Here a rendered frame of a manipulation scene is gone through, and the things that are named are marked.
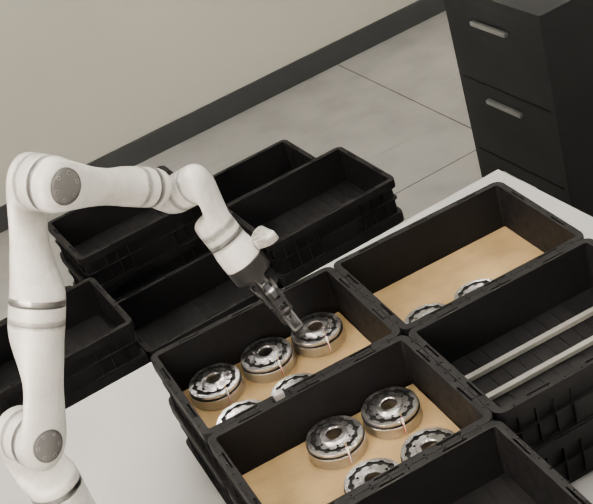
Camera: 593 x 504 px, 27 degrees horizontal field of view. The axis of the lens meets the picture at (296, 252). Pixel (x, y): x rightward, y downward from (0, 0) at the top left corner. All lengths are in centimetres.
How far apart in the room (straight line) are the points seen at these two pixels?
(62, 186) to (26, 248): 13
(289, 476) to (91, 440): 61
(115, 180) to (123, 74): 309
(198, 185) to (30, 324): 39
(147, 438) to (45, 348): 61
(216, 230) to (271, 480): 45
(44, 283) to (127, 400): 74
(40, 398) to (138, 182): 39
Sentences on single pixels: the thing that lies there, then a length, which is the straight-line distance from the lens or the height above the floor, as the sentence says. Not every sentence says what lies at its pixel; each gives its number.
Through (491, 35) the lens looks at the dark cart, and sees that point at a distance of 357.
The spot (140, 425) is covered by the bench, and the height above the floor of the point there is 70.
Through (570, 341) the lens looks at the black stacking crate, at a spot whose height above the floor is 83.
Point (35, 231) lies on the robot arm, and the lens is 205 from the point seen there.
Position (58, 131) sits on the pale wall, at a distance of 511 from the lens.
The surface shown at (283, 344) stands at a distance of 242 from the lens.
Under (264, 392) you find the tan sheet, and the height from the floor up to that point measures 83.
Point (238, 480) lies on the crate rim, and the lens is 205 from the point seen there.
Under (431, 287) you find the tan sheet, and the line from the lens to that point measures 250.
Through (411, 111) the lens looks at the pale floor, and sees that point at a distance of 501.
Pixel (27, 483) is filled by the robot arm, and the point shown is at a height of 98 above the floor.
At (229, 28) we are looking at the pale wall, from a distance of 529.
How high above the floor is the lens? 226
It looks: 32 degrees down
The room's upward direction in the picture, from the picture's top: 18 degrees counter-clockwise
